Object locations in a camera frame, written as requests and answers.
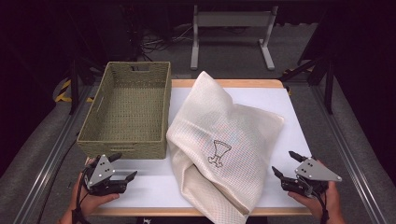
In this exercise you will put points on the person's right hand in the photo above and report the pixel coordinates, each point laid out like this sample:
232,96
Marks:
330,202

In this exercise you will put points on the yellow black hazard tape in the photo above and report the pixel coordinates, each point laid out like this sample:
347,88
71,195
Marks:
62,90

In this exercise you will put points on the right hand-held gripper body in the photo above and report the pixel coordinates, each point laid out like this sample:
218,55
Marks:
314,172

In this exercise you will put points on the green woven basket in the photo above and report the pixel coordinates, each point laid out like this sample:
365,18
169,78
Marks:
130,109

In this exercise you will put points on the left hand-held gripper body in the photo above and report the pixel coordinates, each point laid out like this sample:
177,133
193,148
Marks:
101,174

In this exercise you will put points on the black metal stand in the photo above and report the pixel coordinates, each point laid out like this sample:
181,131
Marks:
74,87
328,90

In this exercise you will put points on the aluminium rail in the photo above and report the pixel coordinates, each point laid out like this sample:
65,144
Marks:
46,174
351,161

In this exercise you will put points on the white mesh laundry bag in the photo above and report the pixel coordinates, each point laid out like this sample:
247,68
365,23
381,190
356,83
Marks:
218,124

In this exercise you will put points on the person's left hand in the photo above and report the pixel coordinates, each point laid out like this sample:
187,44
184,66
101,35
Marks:
87,202

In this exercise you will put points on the white metal desk frame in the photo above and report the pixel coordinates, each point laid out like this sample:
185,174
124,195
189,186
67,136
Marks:
232,19

